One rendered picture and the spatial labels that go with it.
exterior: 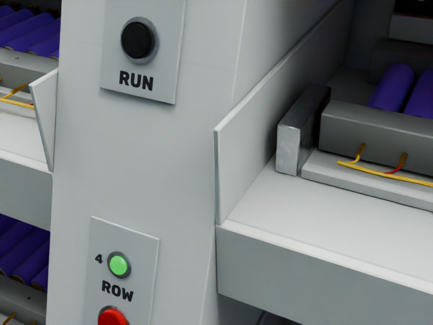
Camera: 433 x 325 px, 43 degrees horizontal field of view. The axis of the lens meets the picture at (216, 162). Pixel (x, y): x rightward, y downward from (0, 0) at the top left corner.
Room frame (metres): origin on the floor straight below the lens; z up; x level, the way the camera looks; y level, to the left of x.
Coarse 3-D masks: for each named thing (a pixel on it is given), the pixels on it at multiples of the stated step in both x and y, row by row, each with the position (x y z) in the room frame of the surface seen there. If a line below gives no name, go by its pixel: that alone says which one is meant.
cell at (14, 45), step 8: (48, 24) 0.42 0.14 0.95; (56, 24) 0.42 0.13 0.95; (32, 32) 0.40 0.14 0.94; (40, 32) 0.40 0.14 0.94; (48, 32) 0.41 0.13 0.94; (56, 32) 0.41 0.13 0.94; (16, 40) 0.39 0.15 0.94; (24, 40) 0.39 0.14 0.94; (32, 40) 0.39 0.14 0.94; (40, 40) 0.40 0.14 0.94; (16, 48) 0.38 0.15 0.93; (24, 48) 0.39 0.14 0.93
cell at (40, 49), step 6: (54, 36) 0.39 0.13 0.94; (42, 42) 0.38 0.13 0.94; (48, 42) 0.39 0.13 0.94; (54, 42) 0.39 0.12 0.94; (30, 48) 0.37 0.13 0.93; (36, 48) 0.37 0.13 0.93; (42, 48) 0.38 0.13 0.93; (48, 48) 0.38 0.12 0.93; (54, 48) 0.38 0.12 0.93; (36, 54) 0.37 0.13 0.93; (42, 54) 0.37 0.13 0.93; (48, 54) 0.38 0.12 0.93
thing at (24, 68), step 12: (0, 48) 0.36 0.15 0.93; (0, 60) 0.35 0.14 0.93; (12, 60) 0.35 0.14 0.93; (24, 60) 0.35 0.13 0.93; (36, 60) 0.35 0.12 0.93; (48, 60) 0.35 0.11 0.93; (0, 72) 0.35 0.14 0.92; (12, 72) 0.34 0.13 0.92; (24, 72) 0.34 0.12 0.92; (36, 72) 0.33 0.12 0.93; (48, 72) 0.33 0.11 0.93; (0, 84) 0.35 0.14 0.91; (12, 84) 0.35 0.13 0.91; (24, 84) 0.34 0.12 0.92
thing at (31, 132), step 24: (48, 96) 0.26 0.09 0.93; (0, 120) 0.32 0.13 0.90; (24, 120) 0.32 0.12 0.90; (48, 120) 0.27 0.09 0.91; (0, 144) 0.30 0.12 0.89; (24, 144) 0.30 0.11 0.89; (48, 144) 0.27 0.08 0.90; (0, 168) 0.29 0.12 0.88; (24, 168) 0.28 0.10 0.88; (48, 168) 0.27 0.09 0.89; (0, 192) 0.30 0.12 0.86; (24, 192) 0.29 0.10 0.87; (48, 192) 0.28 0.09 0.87; (24, 216) 0.29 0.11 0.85; (48, 216) 0.28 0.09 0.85
